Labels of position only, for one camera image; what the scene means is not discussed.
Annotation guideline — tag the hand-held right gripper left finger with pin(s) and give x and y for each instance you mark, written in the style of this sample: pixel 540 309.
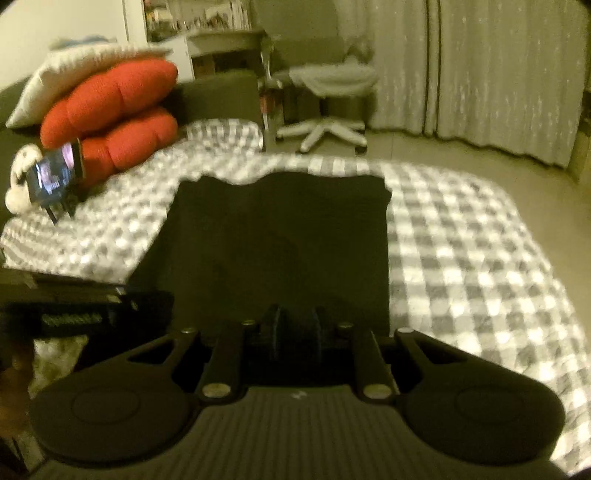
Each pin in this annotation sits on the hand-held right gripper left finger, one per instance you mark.
pixel 274 332

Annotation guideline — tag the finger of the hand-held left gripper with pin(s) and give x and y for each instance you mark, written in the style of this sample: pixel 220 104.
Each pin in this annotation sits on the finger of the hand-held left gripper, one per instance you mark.
pixel 152 309

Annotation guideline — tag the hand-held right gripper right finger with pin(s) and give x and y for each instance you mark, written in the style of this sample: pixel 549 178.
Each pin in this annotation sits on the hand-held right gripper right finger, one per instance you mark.
pixel 311 332

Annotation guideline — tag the black garment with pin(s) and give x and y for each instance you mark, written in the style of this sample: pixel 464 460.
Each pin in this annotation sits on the black garment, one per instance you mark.
pixel 277 244

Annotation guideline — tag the person's left hand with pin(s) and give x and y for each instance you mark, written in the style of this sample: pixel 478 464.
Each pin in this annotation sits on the person's left hand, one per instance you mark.
pixel 16 378

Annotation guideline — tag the black phone stand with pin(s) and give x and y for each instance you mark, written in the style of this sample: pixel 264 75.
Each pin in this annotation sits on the black phone stand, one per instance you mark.
pixel 60 207

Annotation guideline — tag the smartphone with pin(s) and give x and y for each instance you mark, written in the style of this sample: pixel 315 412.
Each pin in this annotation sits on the smartphone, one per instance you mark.
pixel 53 173

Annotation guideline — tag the white plush toy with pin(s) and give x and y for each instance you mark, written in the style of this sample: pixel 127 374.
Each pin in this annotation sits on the white plush toy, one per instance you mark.
pixel 21 161

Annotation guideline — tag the grey white checkered blanket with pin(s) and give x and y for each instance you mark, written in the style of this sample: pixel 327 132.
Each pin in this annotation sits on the grey white checkered blanket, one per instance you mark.
pixel 461 258

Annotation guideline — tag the dark green sofa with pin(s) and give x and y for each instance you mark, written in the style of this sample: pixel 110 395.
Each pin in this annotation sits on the dark green sofa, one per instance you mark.
pixel 217 99

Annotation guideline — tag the white pillow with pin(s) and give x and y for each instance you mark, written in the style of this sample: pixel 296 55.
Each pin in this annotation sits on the white pillow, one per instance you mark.
pixel 60 74

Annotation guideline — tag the white grey office chair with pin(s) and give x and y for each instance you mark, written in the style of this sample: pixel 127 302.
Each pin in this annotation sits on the white grey office chair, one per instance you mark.
pixel 328 78

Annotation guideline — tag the white desk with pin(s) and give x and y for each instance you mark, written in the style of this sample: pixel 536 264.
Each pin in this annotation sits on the white desk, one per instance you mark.
pixel 221 44

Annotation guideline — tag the star print curtain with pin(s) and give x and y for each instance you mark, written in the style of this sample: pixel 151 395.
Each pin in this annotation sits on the star print curtain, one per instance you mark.
pixel 401 64
pixel 503 78

